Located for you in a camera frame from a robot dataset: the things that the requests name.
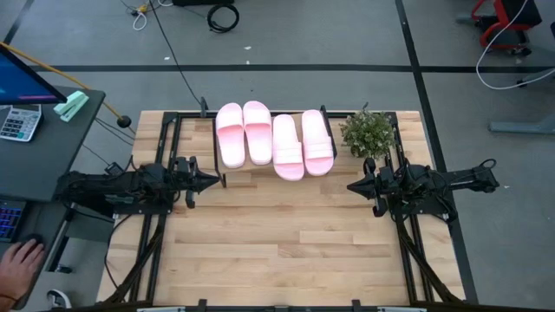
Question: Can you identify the backlit black keyboard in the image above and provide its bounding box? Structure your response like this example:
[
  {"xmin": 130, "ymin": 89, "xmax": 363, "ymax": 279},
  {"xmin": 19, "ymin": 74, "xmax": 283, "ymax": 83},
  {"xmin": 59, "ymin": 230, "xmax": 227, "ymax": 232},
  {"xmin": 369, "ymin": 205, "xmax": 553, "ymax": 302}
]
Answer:
[{"xmin": 0, "ymin": 199, "xmax": 25, "ymax": 243}]

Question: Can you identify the yellow pole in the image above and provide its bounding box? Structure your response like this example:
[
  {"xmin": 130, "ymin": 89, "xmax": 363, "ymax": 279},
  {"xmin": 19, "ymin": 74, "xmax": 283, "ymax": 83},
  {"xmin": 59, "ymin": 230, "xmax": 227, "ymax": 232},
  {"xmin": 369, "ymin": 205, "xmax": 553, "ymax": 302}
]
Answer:
[{"xmin": 0, "ymin": 41, "xmax": 133, "ymax": 130}]

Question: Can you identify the red cart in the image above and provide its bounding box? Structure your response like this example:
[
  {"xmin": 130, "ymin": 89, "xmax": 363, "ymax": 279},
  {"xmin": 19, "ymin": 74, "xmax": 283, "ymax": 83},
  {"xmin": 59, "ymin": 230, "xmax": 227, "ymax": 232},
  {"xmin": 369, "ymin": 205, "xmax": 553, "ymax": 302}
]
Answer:
[{"xmin": 471, "ymin": 0, "xmax": 543, "ymax": 56}]

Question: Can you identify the long black floor cable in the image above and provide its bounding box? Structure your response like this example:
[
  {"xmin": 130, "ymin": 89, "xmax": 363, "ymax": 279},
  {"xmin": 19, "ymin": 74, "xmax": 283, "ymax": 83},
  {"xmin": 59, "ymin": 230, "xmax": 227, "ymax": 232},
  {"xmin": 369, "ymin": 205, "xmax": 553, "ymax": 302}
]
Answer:
[{"xmin": 148, "ymin": 0, "xmax": 206, "ymax": 109}]

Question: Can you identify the coiled black cable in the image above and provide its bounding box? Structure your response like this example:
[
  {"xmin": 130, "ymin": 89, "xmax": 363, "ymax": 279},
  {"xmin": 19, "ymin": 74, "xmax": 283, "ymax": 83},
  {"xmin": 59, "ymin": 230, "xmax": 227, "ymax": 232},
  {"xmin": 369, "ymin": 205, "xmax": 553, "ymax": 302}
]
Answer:
[{"xmin": 206, "ymin": 3, "xmax": 240, "ymax": 35}]

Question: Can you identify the short white cable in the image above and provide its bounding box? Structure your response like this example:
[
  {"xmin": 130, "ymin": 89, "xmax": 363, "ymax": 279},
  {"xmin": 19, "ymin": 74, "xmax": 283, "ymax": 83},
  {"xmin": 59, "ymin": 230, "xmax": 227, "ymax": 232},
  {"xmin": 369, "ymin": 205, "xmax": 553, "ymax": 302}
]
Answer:
[{"xmin": 132, "ymin": 9, "xmax": 149, "ymax": 32}]

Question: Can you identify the flat black box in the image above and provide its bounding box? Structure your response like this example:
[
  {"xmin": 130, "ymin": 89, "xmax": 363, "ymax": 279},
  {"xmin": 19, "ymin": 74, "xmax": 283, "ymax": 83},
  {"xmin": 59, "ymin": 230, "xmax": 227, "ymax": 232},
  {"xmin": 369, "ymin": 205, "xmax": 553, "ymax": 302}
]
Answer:
[{"xmin": 172, "ymin": 0, "xmax": 235, "ymax": 7}]

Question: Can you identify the person's hand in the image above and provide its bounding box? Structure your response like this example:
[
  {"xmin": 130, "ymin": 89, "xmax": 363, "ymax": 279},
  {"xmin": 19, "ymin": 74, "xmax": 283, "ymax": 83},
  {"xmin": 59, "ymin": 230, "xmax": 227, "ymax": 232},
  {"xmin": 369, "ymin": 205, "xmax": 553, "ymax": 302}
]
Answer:
[{"xmin": 0, "ymin": 237, "xmax": 46, "ymax": 300}]

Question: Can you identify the wooden shelf with black frame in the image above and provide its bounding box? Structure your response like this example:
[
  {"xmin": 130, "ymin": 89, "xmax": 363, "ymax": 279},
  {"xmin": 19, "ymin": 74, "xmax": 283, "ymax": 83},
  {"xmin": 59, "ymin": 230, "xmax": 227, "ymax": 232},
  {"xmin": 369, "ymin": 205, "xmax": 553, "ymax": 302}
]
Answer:
[{"xmin": 211, "ymin": 105, "xmax": 339, "ymax": 189}]

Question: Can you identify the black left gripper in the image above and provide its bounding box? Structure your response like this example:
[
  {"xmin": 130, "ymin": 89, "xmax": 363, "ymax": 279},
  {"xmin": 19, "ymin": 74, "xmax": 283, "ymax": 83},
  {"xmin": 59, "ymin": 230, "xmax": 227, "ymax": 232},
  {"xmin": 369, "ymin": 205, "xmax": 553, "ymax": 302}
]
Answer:
[{"xmin": 166, "ymin": 155, "xmax": 221, "ymax": 209}]

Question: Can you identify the small green potted plant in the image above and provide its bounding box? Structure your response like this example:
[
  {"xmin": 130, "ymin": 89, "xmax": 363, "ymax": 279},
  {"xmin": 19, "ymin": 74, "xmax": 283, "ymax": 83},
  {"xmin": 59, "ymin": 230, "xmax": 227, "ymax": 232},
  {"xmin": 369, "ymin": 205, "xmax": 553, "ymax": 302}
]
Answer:
[{"xmin": 339, "ymin": 102, "xmax": 398, "ymax": 160}]

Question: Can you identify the black computer monitor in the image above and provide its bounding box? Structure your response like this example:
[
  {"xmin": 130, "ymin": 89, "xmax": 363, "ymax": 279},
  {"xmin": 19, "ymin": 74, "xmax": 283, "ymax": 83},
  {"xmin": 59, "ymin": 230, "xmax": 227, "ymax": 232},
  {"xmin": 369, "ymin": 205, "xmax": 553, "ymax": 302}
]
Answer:
[{"xmin": 0, "ymin": 42, "xmax": 69, "ymax": 105}]

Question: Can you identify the mint green stapler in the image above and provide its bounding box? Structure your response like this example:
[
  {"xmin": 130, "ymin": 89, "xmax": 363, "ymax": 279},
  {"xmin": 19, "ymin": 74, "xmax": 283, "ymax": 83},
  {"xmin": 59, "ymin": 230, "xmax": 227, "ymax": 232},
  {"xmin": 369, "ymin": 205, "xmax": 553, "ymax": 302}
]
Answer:
[{"xmin": 53, "ymin": 89, "xmax": 90, "ymax": 122}]

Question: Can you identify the dark grey keyboard tray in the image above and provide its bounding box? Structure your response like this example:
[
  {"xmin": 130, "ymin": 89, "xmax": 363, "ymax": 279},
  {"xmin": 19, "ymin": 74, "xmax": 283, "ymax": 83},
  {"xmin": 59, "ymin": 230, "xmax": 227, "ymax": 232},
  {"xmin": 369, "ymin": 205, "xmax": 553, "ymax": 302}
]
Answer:
[{"xmin": 0, "ymin": 197, "xmax": 73, "ymax": 311}]

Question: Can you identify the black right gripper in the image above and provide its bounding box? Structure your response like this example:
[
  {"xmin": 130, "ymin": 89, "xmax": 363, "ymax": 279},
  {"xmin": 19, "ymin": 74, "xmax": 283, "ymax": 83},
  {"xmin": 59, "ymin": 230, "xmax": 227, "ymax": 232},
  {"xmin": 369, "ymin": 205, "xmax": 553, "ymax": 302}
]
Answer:
[{"xmin": 346, "ymin": 158, "xmax": 403, "ymax": 218}]

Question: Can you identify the grey desk calculator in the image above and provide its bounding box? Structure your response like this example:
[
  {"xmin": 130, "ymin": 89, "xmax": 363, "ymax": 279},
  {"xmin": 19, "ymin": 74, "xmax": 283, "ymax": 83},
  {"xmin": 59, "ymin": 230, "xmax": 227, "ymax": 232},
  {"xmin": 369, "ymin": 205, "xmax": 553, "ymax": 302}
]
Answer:
[{"xmin": 0, "ymin": 103, "xmax": 43, "ymax": 143}]

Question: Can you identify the black metal rig frame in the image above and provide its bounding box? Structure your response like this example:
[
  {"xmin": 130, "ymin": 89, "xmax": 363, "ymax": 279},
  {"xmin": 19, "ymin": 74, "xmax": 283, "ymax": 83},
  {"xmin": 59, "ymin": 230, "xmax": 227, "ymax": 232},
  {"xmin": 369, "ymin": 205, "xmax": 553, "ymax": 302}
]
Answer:
[{"xmin": 103, "ymin": 110, "xmax": 465, "ymax": 312}]

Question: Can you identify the pink slide sandal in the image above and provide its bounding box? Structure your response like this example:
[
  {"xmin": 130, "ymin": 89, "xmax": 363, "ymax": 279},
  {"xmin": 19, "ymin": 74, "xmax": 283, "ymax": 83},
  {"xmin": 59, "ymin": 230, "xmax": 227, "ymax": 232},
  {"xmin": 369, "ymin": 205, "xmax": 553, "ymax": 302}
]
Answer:
[
  {"xmin": 301, "ymin": 108, "xmax": 336, "ymax": 177},
  {"xmin": 242, "ymin": 100, "xmax": 274, "ymax": 166},
  {"xmin": 214, "ymin": 102, "xmax": 246, "ymax": 170},
  {"xmin": 271, "ymin": 114, "xmax": 306, "ymax": 182}
]

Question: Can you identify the dark grey desk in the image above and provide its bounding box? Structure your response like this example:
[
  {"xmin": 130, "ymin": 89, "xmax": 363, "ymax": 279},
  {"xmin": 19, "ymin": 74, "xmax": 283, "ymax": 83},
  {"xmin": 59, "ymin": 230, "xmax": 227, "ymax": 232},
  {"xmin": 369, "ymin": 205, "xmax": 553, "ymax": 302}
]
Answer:
[{"xmin": 0, "ymin": 85, "xmax": 108, "ymax": 203}]

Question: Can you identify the grey desk leg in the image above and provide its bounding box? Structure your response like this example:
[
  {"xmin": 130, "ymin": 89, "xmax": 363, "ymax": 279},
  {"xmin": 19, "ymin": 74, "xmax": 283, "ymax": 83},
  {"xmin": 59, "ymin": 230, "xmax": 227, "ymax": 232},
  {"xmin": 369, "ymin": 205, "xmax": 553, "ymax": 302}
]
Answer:
[{"xmin": 487, "ymin": 120, "xmax": 555, "ymax": 134}]

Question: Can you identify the long white cable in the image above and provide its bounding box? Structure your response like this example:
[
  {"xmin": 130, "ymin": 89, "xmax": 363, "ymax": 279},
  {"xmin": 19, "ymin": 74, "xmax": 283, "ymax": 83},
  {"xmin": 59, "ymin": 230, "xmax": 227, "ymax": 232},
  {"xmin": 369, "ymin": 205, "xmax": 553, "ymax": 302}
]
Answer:
[{"xmin": 475, "ymin": 0, "xmax": 555, "ymax": 91}]

